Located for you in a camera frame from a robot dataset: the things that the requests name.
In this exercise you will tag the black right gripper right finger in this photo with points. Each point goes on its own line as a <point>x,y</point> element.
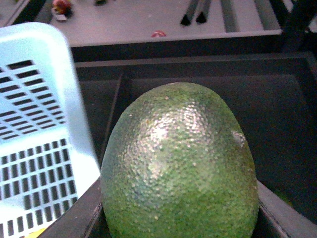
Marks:
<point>276,219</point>

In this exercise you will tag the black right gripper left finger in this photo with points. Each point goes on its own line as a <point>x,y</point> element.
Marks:
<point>85,219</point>

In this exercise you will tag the yellow mango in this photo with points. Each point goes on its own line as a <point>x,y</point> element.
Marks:
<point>36,233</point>

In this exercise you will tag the light blue plastic basket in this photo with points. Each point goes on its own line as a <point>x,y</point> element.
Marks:
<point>47,157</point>

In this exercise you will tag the green avocado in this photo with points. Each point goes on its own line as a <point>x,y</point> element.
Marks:
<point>177,165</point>

